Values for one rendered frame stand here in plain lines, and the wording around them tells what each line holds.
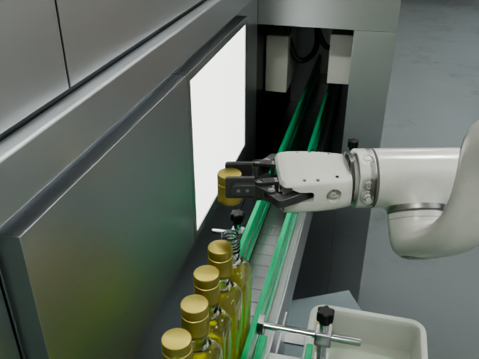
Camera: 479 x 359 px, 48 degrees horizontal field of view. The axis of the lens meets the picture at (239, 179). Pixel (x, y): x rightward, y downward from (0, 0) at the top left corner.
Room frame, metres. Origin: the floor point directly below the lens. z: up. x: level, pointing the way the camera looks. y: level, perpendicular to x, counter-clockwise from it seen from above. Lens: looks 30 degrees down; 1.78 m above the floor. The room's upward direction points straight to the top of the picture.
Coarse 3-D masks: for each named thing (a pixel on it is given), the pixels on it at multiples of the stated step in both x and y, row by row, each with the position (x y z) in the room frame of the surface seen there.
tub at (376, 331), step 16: (336, 320) 0.82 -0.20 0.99; (352, 320) 0.81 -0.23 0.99; (368, 320) 0.80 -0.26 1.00; (384, 320) 0.80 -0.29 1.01; (400, 320) 0.79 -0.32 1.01; (352, 336) 0.81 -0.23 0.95; (368, 336) 0.80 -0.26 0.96; (384, 336) 0.79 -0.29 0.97; (400, 336) 0.79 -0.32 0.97; (416, 336) 0.77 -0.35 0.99; (304, 352) 0.71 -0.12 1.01; (336, 352) 0.78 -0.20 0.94; (352, 352) 0.78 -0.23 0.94; (368, 352) 0.78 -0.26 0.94; (384, 352) 0.78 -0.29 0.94; (400, 352) 0.78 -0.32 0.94; (416, 352) 0.74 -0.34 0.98
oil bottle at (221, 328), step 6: (222, 312) 0.55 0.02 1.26; (228, 312) 0.56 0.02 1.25; (216, 318) 0.54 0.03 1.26; (222, 318) 0.54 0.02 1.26; (228, 318) 0.55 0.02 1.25; (210, 324) 0.53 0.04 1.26; (216, 324) 0.53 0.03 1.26; (222, 324) 0.53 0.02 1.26; (228, 324) 0.55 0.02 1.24; (210, 330) 0.52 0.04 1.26; (216, 330) 0.52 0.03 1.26; (222, 330) 0.53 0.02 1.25; (228, 330) 0.54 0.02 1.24; (210, 336) 0.52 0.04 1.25; (216, 336) 0.52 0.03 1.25; (222, 336) 0.52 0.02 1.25; (228, 336) 0.54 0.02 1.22; (222, 342) 0.52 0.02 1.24; (228, 342) 0.54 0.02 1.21; (222, 348) 0.52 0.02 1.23; (228, 348) 0.54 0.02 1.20; (228, 354) 0.54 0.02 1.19
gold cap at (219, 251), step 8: (216, 240) 0.62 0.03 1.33; (224, 240) 0.62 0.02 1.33; (208, 248) 0.60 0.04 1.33; (216, 248) 0.60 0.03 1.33; (224, 248) 0.60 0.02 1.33; (208, 256) 0.60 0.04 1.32; (216, 256) 0.59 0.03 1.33; (224, 256) 0.59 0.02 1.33; (208, 264) 0.60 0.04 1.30; (216, 264) 0.59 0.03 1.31; (224, 264) 0.59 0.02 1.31; (224, 272) 0.59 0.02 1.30; (232, 272) 0.60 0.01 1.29
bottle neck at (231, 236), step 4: (224, 232) 0.67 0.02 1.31; (228, 232) 0.67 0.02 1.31; (232, 232) 0.67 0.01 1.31; (236, 232) 0.67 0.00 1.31; (220, 236) 0.66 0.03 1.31; (224, 236) 0.65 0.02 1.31; (228, 236) 0.67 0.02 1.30; (232, 236) 0.67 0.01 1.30; (236, 236) 0.65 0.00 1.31; (228, 240) 0.65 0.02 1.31; (232, 240) 0.65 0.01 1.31; (236, 240) 0.65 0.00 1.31; (232, 244) 0.65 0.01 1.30; (236, 244) 0.65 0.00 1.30; (232, 248) 0.65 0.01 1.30; (236, 248) 0.65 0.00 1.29; (232, 252) 0.65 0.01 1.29; (236, 252) 0.65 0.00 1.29; (232, 256) 0.65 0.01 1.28; (236, 256) 0.65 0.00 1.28; (232, 260) 0.65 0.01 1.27; (236, 260) 0.65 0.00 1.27; (232, 264) 0.65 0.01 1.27; (236, 264) 0.65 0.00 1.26
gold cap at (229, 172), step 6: (228, 168) 0.67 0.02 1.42; (234, 168) 0.67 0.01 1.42; (222, 174) 0.66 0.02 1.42; (228, 174) 0.66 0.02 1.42; (234, 174) 0.66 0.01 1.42; (240, 174) 0.66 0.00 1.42; (222, 180) 0.65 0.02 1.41; (222, 186) 0.65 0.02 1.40; (222, 192) 0.65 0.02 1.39; (222, 198) 0.65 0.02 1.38; (228, 198) 0.64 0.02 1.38; (234, 198) 0.65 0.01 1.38; (240, 198) 0.65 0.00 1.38; (222, 204) 0.65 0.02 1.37; (228, 204) 0.64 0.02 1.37; (234, 204) 0.64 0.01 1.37
